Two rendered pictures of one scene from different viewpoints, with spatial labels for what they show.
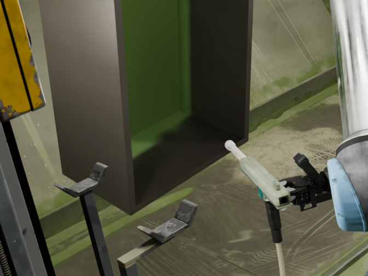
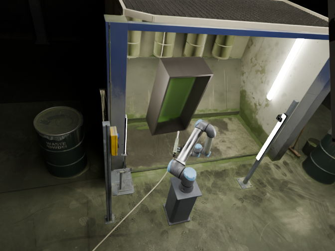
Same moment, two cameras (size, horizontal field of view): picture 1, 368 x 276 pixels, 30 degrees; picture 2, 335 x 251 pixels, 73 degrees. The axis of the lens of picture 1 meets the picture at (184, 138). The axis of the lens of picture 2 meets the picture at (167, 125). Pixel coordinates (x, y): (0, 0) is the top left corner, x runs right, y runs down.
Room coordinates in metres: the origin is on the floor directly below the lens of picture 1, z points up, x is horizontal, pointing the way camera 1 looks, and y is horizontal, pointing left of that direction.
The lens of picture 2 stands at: (-0.52, -0.53, 2.91)
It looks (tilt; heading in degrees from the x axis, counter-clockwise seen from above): 41 degrees down; 12
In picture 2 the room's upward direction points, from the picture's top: 11 degrees clockwise
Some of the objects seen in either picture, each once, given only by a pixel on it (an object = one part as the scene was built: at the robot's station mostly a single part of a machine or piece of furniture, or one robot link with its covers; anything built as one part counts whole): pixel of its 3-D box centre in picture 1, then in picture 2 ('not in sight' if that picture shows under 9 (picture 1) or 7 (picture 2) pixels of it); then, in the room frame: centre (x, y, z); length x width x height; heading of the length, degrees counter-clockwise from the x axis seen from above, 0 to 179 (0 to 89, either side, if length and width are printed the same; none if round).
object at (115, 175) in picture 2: not in sight; (121, 181); (0.79, 0.13, 0.78); 0.31 x 0.23 x 0.01; 36
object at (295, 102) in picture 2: not in sight; (265, 148); (2.09, -1.40, 0.82); 0.05 x 0.05 x 1.64; 36
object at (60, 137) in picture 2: not in sight; (64, 143); (1.20, 1.24, 0.44); 0.59 x 0.58 x 0.89; 107
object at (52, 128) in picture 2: not in sight; (58, 120); (1.20, 1.25, 0.86); 0.54 x 0.54 x 0.01
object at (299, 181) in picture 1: (310, 189); not in sight; (1.79, -0.34, 0.51); 0.12 x 0.08 x 0.09; 103
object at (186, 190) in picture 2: not in sight; (186, 183); (1.14, -0.53, 0.69); 0.19 x 0.19 x 0.10
